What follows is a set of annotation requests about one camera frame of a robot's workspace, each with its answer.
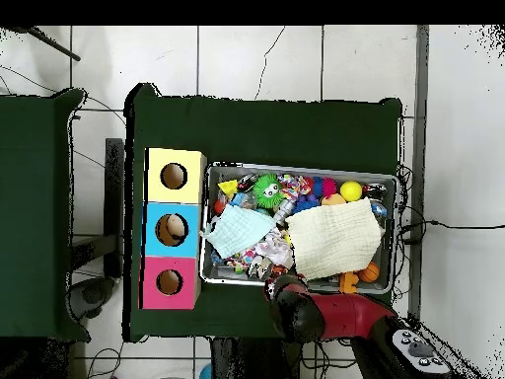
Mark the cream muslin cloth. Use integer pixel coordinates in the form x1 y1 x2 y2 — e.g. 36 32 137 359
284 196 385 282

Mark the wooden box with three holes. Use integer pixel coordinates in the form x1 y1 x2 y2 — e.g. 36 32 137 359
138 147 208 311

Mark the green spiky toy with eyes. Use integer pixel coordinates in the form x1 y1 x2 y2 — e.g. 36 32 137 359
252 173 284 209

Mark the light blue muslin cloth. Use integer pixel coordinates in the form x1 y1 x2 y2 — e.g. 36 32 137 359
202 203 277 261

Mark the silver toy car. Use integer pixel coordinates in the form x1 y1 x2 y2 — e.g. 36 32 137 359
272 197 297 224

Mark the yellow cheese wedge toy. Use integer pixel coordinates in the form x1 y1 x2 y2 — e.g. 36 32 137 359
217 179 240 198

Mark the blue spiky ball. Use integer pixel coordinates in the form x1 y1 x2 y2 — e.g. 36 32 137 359
293 193 322 214

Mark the yellow ball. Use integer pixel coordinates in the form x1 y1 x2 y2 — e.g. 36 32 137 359
339 180 363 203

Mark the orange plastic toy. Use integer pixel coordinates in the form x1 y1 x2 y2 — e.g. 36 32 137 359
338 270 359 294

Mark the small orange basketball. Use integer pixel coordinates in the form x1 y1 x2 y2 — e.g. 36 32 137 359
357 261 381 284

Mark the black stand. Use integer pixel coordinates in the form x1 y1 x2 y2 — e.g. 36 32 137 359
104 137 125 277

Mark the grey plastic base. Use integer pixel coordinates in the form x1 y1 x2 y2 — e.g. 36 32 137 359
68 275 116 322

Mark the dark green side tablecloth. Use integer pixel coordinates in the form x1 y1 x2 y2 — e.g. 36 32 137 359
0 87 90 341

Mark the dark thin rod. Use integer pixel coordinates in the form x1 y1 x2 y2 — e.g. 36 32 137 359
11 25 82 63

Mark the multicolour rope toy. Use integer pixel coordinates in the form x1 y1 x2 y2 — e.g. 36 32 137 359
277 173 313 200

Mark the shallow wire mesh bin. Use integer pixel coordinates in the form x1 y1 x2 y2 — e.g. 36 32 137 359
198 160 398 295

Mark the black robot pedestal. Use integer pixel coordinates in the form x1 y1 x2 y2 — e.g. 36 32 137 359
210 336 303 379

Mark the black floor cable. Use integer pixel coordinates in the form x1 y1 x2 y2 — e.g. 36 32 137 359
397 218 505 246

